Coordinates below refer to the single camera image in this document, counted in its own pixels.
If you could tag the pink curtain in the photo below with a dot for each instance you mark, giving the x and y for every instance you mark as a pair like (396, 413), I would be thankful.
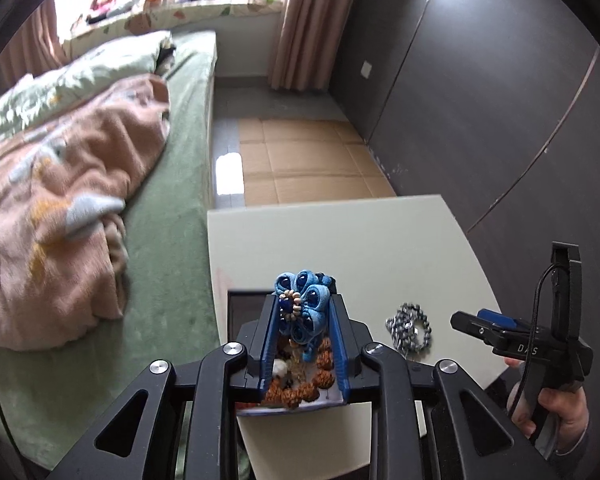
(315, 25)
(35, 45)

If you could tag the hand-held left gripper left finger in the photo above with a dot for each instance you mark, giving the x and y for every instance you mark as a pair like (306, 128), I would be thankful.
(269, 345)

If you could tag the bed with green sheet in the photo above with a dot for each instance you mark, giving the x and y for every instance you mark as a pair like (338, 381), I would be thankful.
(180, 210)

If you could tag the person's right hand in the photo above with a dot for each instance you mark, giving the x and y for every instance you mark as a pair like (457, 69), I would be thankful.
(565, 415)

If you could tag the dark grey wardrobe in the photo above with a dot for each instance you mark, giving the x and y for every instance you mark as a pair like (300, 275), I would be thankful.
(480, 85)

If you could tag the green floral pillow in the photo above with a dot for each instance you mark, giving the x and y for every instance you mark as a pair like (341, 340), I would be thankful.
(90, 70)

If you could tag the white wall outlet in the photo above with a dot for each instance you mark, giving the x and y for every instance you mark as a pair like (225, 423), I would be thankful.
(366, 69)

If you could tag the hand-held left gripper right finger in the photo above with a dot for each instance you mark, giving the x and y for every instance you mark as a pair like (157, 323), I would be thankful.
(340, 355)

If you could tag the white bedside table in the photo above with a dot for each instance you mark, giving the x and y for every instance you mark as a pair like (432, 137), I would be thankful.
(330, 240)

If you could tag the pile of small clutter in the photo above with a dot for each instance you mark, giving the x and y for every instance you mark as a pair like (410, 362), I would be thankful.
(100, 7)

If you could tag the flattened cardboard sheet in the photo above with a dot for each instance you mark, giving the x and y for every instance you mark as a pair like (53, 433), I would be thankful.
(310, 160)

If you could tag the blue fabric flower hair accessory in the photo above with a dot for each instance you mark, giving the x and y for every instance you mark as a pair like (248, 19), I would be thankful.
(305, 300)

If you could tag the black jewelry box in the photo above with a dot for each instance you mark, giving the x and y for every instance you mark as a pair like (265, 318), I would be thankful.
(247, 310)

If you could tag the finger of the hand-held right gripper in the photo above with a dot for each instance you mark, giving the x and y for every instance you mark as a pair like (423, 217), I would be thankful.
(497, 319)
(480, 330)

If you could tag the pink fleece blanket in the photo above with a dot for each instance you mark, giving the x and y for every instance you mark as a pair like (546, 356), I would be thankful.
(55, 200)

